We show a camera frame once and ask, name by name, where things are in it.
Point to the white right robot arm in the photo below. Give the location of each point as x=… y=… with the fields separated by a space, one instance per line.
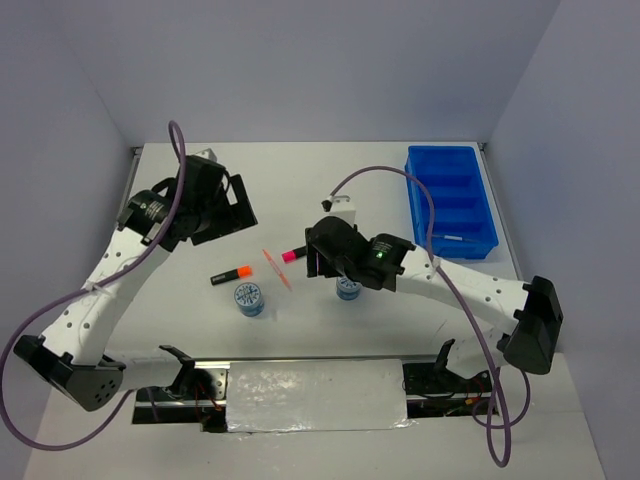
x=525 y=317

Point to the thin orange pen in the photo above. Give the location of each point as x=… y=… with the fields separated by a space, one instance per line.
x=277 y=270

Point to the silver foil plate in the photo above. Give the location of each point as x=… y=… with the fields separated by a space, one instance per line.
x=309 y=396

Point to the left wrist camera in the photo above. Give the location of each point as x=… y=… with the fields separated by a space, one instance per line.
x=207 y=154

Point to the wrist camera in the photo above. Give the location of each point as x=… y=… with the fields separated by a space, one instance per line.
x=340 y=206
x=207 y=154

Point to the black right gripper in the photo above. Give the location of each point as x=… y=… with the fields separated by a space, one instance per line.
x=324 y=266

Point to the orange black highlighter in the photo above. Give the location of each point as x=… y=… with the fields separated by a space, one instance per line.
x=231 y=275

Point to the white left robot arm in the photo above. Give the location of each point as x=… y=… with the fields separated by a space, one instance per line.
x=71 y=354

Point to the blue round tub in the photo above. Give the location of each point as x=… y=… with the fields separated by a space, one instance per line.
x=347 y=289
x=249 y=299

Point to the blue compartment tray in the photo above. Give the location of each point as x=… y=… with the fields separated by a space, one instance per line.
x=453 y=177

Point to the pink black highlighter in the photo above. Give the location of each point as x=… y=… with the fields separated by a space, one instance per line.
x=294 y=254

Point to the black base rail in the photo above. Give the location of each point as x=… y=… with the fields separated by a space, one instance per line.
x=430 y=393

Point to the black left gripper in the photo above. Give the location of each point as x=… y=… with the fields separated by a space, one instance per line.
x=243 y=219

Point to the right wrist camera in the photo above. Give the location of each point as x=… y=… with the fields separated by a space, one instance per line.
x=340 y=206

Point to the thin purple pen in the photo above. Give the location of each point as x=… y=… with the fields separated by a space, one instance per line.
x=454 y=238

